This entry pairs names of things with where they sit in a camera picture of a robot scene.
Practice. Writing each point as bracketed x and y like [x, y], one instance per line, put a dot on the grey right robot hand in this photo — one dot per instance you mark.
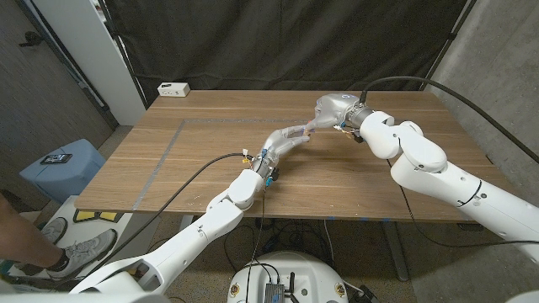
[337, 109]

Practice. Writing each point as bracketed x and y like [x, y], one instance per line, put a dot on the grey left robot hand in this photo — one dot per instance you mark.
[279, 143]

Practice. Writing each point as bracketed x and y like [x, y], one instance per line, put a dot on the wooden block with holes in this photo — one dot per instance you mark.
[306, 132]

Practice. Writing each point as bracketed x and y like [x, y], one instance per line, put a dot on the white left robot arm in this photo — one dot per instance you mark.
[198, 235]

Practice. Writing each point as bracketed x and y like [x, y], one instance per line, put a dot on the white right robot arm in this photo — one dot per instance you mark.
[446, 168]

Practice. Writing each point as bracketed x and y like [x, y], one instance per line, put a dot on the black backdrop curtain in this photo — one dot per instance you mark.
[286, 42]

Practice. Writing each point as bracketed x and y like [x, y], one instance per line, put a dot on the white power strip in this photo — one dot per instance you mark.
[173, 89]

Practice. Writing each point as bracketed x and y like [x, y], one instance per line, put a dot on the white table leg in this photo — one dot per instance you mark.
[187, 221]

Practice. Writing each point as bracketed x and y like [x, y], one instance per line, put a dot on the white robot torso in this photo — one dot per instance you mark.
[290, 269]

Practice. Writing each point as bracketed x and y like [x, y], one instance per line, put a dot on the black backdrop stand pole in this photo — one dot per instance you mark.
[122, 54]
[450, 38]

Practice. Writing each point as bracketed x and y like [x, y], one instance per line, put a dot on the grey table leg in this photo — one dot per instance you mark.
[396, 252]

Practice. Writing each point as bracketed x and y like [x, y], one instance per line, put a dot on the black desk control panel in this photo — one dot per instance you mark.
[471, 227]

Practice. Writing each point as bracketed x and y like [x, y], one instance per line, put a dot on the white pillar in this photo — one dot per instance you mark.
[92, 50]

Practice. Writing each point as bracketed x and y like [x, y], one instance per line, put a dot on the grey sneaker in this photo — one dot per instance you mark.
[90, 248]
[54, 230]

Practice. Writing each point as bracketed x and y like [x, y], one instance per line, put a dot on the blue stool with phone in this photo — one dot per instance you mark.
[63, 177]

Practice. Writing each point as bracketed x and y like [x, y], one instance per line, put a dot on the black phone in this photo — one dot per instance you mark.
[56, 159]

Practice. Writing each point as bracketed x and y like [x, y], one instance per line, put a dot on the person's bare leg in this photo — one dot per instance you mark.
[21, 244]

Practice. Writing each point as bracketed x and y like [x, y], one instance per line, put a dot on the black wall rail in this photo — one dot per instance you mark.
[63, 59]

